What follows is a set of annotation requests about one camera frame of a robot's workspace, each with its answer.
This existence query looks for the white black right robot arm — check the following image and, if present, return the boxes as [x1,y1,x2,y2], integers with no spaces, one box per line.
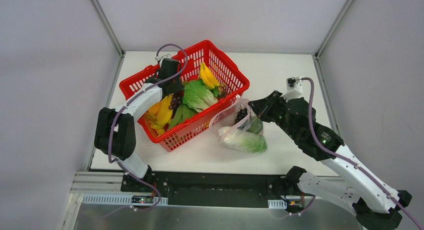
[249,91,412,229]

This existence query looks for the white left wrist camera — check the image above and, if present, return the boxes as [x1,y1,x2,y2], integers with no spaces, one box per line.
[154,54,172,64]

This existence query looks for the yellow banana bunch back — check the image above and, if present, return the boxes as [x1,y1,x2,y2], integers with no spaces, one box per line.
[199,62,221,90]

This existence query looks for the green bell pepper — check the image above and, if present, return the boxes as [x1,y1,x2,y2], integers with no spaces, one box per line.
[247,117,263,135]

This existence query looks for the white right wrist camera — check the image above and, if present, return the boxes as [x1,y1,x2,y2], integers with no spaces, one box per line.
[282,77,303,101]

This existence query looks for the clear zip top bag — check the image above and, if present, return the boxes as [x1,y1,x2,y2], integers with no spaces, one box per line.
[209,95,265,146]

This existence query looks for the yellow banana bunch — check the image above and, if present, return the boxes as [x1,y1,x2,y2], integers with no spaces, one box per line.
[144,94,173,136]
[199,62,221,90]

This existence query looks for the dark purple grape bunch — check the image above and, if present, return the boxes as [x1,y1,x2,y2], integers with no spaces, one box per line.
[168,91,184,110]
[234,108,248,124]

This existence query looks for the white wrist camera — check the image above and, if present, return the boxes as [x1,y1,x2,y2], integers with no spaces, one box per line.
[282,77,303,101]
[154,54,172,64]

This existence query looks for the green spinach leaves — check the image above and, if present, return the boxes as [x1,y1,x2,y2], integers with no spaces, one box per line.
[167,104,197,131]

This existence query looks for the green lettuce leaf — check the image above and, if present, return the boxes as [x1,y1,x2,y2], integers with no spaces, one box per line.
[182,80,218,112]

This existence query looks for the yellow banana bunch front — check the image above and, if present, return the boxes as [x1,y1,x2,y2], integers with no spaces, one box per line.
[144,94,173,136]

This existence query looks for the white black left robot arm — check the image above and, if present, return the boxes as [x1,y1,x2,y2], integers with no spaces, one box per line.
[94,58,184,192]

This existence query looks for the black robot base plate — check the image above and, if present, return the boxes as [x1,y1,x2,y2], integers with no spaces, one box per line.
[120,171,301,208]

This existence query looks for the red plastic shopping basket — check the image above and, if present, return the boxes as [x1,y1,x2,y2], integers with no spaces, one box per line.
[119,40,250,151]

